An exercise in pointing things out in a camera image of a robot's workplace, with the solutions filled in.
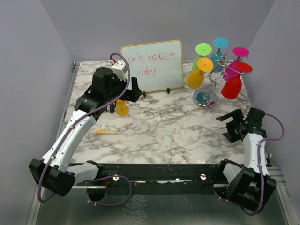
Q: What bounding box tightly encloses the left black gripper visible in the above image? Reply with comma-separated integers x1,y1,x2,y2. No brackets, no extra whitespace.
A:
105,73,142,102

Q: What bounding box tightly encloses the yellow wine glass front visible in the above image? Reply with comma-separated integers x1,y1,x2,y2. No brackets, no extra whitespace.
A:
116,99,129,116

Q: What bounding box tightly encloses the yellow wine glass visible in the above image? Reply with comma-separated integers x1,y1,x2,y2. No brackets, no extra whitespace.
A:
186,57,214,89
116,99,129,116

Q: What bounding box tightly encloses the red wine glass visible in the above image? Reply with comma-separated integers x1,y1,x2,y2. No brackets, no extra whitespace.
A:
221,62,253,99

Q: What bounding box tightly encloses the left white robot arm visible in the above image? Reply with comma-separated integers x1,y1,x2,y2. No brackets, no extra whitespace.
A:
29,65,142,196

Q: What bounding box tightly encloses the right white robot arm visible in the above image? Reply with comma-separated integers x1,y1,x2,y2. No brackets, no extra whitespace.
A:
215,107,277,215

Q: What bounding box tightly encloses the chrome wine glass rack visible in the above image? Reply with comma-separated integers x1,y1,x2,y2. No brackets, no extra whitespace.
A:
193,53,234,108

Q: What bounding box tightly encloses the pink wine glass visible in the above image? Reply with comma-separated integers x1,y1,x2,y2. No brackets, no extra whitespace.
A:
224,46,250,81

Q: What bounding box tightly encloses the yellow wine glass left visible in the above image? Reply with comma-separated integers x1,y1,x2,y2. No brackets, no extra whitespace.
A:
186,57,214,89

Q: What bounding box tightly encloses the blue wine glass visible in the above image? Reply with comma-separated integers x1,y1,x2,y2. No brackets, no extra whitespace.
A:
210,37,230,73

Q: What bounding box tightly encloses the green wine glass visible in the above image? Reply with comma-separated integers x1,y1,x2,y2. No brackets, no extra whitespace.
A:
192,43,212,71

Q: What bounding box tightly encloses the yellow framed whiteboard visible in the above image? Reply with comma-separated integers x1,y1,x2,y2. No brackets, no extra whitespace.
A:
120,40,184,93

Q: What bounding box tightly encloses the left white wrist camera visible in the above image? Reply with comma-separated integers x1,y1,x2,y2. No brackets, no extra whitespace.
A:
110,60,127,81

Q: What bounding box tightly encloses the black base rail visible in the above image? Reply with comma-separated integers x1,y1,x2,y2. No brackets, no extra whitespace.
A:
78,164,228,195

